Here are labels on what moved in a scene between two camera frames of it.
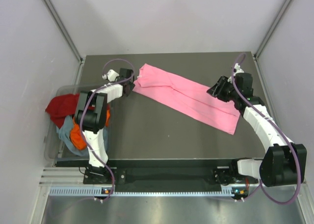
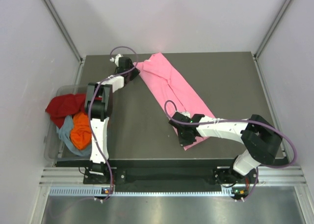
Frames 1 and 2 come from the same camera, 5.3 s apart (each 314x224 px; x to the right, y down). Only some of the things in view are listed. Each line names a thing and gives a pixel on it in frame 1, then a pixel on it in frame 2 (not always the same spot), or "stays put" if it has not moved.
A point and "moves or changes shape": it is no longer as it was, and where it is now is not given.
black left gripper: x=131 y=86 -> x=135 y=72
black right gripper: x=217 y=90 -> x=183 y=142
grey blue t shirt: x=64 y=131 stays put
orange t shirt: x=75 y=135 stays put
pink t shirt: x=190 y=101 moves or changes shape
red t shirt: x=60 y=106 stays put
